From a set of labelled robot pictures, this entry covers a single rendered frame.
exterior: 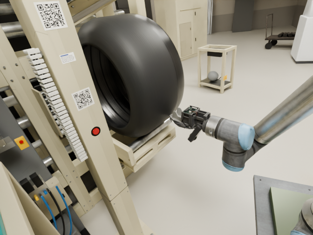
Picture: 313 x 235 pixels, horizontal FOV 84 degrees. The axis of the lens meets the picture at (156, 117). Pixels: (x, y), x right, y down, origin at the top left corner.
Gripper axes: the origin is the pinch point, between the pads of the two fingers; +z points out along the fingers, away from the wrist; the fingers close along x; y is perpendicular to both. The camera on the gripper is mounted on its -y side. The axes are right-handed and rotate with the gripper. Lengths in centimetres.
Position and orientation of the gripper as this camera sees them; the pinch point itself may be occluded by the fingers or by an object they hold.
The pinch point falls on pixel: (172, 117)
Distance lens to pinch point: 87.6
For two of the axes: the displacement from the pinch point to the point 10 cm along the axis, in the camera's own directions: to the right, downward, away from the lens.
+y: -1.3, -8.5, -5.1
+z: -7.4, -2.6, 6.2
